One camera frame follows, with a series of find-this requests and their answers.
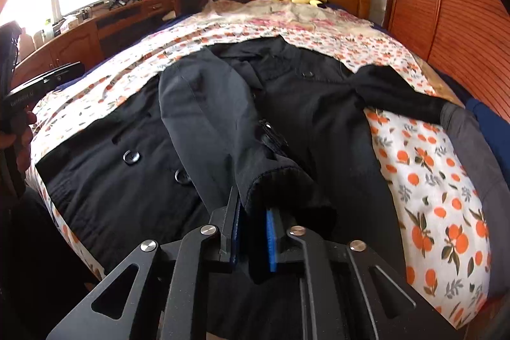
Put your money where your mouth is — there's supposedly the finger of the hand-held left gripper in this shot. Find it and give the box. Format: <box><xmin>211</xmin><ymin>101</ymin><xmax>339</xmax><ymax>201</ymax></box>
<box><xmin>38</xmin><ymin>61</ymin><xmax>83</xmax><ymax>96</ymax></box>

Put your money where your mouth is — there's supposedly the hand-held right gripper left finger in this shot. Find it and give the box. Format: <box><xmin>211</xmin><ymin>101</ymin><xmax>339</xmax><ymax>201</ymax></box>
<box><xmin>46</xmin><ymin>186</ymin><xmax>244</xmax><ymax>340</ymax></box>

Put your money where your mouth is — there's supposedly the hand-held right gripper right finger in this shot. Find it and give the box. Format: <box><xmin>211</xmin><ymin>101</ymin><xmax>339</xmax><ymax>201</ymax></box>
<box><xmin>265</xmin><ymin>206</ymin><xmax>465</xmax><ymax>340</ymax></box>

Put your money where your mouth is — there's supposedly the black coat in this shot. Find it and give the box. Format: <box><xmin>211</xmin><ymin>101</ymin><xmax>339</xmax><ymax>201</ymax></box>
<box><xmin>36</xmin><ymin>35</ymin><xmax>449</xmax><ymax>340</ymax></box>

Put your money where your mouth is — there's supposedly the person's left hand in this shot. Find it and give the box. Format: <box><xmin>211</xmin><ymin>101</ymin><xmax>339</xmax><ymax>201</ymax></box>
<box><xmin>15</xmin><ymin>111</ymin><xmax>38</xmax><ymax>173</ymax></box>

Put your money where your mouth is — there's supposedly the wooden desk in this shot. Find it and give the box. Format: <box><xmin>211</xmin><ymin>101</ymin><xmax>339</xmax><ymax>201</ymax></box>
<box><xmin>12</xmin><ymin>0</ymin><xmax>178</xmax><ymax>90</ymax></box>

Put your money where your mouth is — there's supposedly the person's dark clothing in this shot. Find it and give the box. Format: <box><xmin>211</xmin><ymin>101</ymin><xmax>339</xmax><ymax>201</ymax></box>
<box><xmin>0</xmin><ymin>186</ymin><xmax>106</xmax><ymax>340</ymax></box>

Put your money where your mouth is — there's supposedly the orange print bedsheet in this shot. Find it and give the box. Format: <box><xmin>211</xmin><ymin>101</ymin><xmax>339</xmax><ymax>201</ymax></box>
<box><xmin>30</xmin><ymin>11</ymin><xmax>492</xmax><ymax>329</ymax></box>

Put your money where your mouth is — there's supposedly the grey cloth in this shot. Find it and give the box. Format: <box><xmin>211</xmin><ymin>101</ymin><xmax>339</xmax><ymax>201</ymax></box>
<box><xmin>440</xmin><ymin>101</ymin><xmax>510</xmax><ymax>297</ymax></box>

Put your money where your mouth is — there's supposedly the beige floral blanket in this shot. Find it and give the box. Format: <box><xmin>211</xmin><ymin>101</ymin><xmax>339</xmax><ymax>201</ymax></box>
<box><xmin>199</xmin><ymin>0</ymin><xmax>383</xmax><ymax>36</ymax></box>

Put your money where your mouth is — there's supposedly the blue cloth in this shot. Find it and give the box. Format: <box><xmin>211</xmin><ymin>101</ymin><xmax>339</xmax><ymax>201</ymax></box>
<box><xmin>465</xmin><ymin>98</ymin><xmax>510</xmax><ymax>149</ymax></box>

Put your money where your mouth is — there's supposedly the wooden slatted wardrobe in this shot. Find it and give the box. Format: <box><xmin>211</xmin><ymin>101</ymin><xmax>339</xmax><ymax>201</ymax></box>
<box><xmin>382</xmin><ymin>0</ymin><xmax>510</xmax><ymax>112</ymax></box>

